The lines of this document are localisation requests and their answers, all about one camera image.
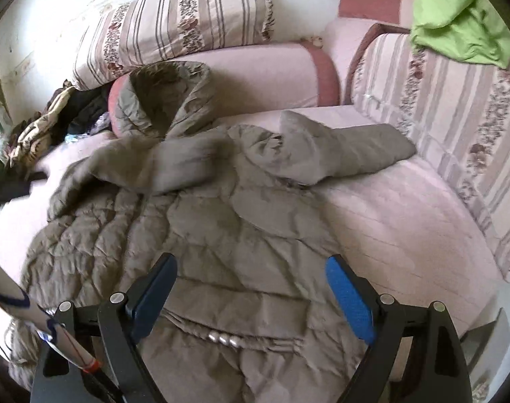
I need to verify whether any pink bolster cushion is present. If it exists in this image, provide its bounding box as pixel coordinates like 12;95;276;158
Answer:
108;43;339;138

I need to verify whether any green cloth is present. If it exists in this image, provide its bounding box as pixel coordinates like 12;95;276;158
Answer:
411;0;510;69

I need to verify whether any white patterned cable sleeve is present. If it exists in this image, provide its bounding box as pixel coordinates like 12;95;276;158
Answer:
0;251;103;374

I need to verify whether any striped floral pillow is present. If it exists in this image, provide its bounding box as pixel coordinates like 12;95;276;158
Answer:
350;33;510;282
70;0;274;91

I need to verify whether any pile of crumpled clothes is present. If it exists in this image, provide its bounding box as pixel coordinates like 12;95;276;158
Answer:
8;80;113;170

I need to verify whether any striped floral pillow back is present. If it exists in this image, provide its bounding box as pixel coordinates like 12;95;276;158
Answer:
70;0;274;91

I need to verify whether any grey-brown padded winter coat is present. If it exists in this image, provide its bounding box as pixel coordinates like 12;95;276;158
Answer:
21;61;416;402

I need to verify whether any striped floral pillow right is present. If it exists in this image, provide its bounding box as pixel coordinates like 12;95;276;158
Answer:
350;33;510;282

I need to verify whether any pink corner cushion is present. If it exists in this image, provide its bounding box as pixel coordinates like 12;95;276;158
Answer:
321;0;414;105

